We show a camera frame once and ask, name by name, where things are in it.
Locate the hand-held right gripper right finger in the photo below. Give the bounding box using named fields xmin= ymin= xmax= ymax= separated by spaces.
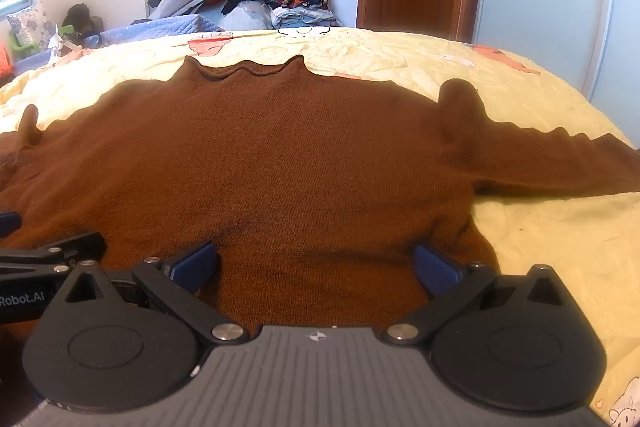
xmin=382 ymin=243 xmax=572 ymax=348

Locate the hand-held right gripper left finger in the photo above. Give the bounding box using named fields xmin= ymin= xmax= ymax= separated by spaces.
xmin=50 ymin=241 xmax=251 ymax=348

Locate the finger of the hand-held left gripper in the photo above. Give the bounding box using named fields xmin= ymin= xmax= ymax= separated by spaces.
xmin=0 ymin=231 xmax=107 ymax=280
xmin=0 ymin=212 xmax=24 ymax=239

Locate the brown knit sweater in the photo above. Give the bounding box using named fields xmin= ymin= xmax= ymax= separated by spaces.
xmin=0 ymin=55 xmax=640 ymax=343

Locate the yellow printed bedsheet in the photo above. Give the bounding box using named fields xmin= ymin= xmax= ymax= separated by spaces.
xmin=0 ymin=27 xmax=640 ymax=427

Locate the green cloth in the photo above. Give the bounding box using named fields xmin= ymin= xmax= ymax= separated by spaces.
xmin=9 ymin=28 xmax=37 ymax=58

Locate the white paper toy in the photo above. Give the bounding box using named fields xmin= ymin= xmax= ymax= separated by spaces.
xmin=51 ymin=23 xmax=83 ymax=56

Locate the floral pillow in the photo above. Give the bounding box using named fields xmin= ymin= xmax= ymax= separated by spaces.
xmin=6 ymin=1 xmax=57 ymax=52

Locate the dark plush toy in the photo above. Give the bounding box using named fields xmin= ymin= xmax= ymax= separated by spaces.
xmin=61 ymin=3 xmax=105 ymax=38

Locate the blue quilted blanket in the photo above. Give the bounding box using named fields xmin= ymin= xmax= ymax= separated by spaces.
xmin=14 ymin=13 xmax=227 ymax=75

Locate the black cord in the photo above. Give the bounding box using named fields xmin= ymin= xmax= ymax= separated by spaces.
xmin=274 ymin=23 xmax=333 ymax=36

